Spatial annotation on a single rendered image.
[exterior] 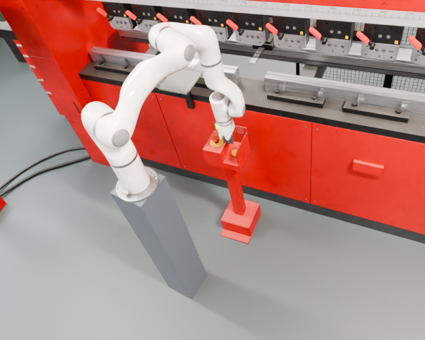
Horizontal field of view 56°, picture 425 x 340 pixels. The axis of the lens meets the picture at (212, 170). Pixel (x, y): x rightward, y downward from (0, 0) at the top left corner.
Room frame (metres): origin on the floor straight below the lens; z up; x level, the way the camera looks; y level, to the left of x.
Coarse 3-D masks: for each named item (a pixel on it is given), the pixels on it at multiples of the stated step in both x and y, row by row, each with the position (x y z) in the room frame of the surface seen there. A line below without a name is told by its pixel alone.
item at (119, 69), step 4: (96, 64) 2.37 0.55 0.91; (104, 64) 2.34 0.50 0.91; (108, 64) 2.33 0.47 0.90; (112, 64) 2.32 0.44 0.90; (116, 64) 2.31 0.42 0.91; (96, 68) 2.35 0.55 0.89; (100, 68) 2.33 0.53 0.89; (104, 68) 2.31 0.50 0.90; (108, 68) 2.29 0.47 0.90; (112, 68) 2.27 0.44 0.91; (116, 68) 2.26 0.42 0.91; (120, 68) 2.25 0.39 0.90; (128, 68) 2.22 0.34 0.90; (132, 68) 2.21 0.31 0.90; (116, 72) 2.26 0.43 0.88; (120, 72) 2.23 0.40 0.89; (124, 72) 2.21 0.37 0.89; (128, 72) 2.19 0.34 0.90
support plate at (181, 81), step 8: (176, 72) 1.90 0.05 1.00; (184, 72) 1.88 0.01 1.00; (192, 72) 1.86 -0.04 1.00; (200, 72) 1.84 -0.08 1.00; (168, 80) 1.85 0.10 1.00; (176, 80) 1.83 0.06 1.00; (184, 80) 1.81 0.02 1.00; (192, 80) 1.79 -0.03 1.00; (160, 88) 1.80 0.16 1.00; (168, 88) 1.78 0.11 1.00; (176, 88) 1.76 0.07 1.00; (184, 88) 1.74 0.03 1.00
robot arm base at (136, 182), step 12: (120, 168) 1.11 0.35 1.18; (132, 168) 1.12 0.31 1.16; (144, 168) 1.17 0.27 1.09; (120, 180) 1.13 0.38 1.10; (132, 180) 1.11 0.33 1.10; (144, 180) 1.13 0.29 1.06; (156, 180) 1.15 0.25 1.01; (120, 192) 1.14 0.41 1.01; (132, 192) 1.11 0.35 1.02; (144, 192) 1.11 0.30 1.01
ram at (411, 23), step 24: (96, 0) 2.27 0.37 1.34; (120, 0) 2.16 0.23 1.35; (144, 0) 2.06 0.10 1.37; (240, 0) 1.73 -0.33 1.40; (264, 0) 1.65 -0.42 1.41; (288, 0) 1.59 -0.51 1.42; (312, 0) 1.52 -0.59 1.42; (336, 0) 1.46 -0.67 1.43; (360, 0) 1.41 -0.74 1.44; (384, 0) 1.35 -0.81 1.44; (408, 0) 1.30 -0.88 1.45; (408, 24) 1.29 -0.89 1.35
